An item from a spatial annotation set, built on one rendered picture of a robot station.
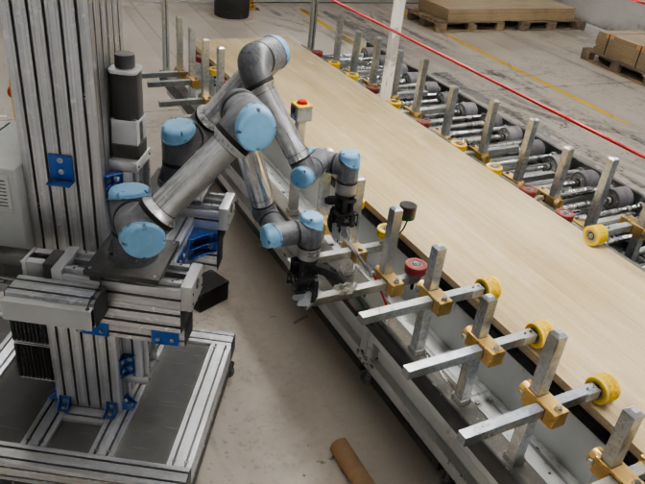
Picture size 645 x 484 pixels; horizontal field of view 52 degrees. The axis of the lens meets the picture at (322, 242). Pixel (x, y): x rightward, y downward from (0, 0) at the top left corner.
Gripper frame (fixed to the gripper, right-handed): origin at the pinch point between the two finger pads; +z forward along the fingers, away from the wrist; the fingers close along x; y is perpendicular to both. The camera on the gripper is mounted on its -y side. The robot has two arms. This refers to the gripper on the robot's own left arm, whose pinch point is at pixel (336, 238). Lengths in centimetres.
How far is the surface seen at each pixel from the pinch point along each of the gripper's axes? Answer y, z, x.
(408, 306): 48.8, -4.0, -1.1
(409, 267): 23.4, 1.4, 17.1
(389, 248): 20.1, -6.1, 9.4
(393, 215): 19.5, -18.7, 9.1
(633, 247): 37, 4, 118
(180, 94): -218, 22, 7
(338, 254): -1.2, 8.3, 2.6
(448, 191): -23, 2, 68
